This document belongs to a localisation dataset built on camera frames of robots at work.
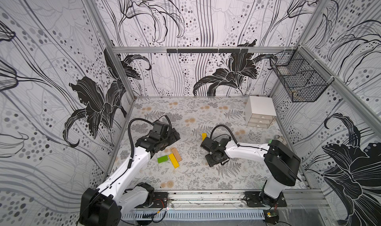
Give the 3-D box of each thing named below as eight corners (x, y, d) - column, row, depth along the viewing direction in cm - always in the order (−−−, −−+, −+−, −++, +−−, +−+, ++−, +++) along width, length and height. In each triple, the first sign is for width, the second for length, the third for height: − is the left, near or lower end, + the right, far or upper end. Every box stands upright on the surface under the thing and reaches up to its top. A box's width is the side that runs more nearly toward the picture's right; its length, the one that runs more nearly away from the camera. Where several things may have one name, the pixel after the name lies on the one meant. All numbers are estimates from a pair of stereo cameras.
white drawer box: (246, 126, 102) (252, 114, 91) (244, 108, 113) (249, 95, 102) (268, 128, 101) (277, 116, 90) (264, 110, 112) (271, 97, 101)
